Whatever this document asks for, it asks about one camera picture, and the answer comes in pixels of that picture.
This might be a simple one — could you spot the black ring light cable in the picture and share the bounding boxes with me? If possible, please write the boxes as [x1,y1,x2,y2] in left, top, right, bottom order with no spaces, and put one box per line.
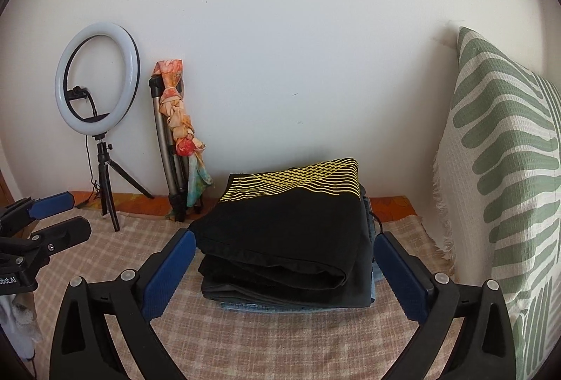
[74,176,101,209]

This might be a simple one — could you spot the small black tripod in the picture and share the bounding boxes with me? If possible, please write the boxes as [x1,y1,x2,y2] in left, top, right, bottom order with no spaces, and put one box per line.
[90,134,155,232]

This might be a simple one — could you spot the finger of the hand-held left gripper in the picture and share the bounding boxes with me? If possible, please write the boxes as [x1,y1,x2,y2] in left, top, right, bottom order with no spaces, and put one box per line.
[0,191,76,237]
[30,217,93,266]

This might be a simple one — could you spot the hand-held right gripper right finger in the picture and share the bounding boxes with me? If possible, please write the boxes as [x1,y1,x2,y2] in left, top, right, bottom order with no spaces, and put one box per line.
[373,231,518,380]

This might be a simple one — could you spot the white ring light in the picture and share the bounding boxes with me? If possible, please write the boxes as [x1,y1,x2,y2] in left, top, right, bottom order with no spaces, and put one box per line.
[55,21,141,138]

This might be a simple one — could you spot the folded blue jeans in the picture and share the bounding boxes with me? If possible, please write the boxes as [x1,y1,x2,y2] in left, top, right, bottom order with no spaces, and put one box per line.
[219,196,380,313]

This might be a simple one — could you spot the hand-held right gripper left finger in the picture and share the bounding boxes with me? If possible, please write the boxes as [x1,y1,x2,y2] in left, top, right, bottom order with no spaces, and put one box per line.
[49,228,196,380]

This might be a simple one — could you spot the beige plaid blanket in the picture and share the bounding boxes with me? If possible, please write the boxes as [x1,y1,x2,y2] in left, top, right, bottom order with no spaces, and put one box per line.
[33,205,465,380]

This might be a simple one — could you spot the orange bed sheet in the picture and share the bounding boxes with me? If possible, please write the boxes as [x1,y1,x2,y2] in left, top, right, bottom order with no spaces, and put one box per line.
[70,191,417,218]

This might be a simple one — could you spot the black pants with yellow stripes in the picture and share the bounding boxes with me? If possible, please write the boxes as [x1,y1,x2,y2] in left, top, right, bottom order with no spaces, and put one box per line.
[188,158,366,291]

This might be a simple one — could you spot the green and white striped pillow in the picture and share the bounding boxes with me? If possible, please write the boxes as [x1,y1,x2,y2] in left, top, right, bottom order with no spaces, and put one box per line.
[432,27,561,380]

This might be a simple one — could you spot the folded silver tripod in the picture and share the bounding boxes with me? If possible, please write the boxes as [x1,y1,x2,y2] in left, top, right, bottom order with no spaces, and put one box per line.
[148,75,204,223]

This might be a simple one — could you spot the colourful knotted scarf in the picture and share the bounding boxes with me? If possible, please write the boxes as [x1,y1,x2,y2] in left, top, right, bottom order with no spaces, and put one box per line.
[153,59,213,209]

